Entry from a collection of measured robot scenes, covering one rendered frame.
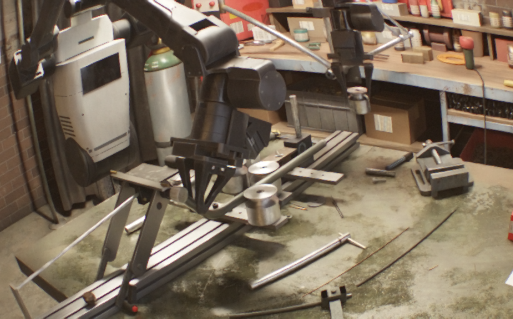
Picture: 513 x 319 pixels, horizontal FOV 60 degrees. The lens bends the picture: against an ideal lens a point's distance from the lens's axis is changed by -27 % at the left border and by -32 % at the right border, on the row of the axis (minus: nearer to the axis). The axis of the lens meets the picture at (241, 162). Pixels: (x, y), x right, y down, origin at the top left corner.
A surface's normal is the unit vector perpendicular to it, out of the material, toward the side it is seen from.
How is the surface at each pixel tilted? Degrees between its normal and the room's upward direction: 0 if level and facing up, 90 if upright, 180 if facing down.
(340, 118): 90
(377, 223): 0
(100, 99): 90
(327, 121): 90
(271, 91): 89
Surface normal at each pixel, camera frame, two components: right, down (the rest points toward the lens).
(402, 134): -0.67, 0.34
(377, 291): -0.15, -0.92
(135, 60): 0.01, 0.36
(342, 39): -0.29, 0.22
